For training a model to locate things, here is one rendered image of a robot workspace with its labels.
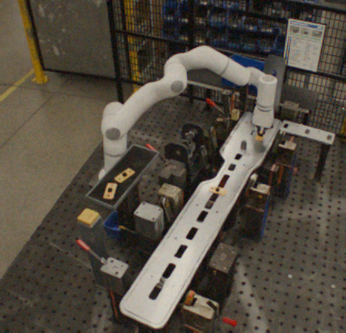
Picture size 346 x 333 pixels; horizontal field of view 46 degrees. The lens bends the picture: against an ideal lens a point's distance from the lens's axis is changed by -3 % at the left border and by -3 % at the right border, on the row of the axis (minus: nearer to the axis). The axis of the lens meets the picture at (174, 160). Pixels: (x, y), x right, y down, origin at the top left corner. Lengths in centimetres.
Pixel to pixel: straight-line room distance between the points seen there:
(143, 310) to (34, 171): 238
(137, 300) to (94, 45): 322
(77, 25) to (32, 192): 177
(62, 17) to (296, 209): 307
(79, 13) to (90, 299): 301
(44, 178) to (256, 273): 217
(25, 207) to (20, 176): 38
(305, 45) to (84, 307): 181
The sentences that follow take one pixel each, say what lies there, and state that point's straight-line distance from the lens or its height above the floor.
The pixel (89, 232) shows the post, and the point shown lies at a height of 110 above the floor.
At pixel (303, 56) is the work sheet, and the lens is 256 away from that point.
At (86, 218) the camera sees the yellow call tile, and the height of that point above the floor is 116.
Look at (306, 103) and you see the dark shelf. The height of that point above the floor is 103.
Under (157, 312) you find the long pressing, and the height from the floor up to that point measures 100.
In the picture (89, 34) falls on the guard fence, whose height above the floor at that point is 65.
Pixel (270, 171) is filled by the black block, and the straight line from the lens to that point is 205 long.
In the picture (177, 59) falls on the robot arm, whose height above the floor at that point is 144.
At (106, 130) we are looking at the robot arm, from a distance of 200.
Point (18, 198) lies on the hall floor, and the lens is 351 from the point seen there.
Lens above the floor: 234
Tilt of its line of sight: 41 degrees down
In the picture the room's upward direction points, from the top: 2 degrees counter-clockwise
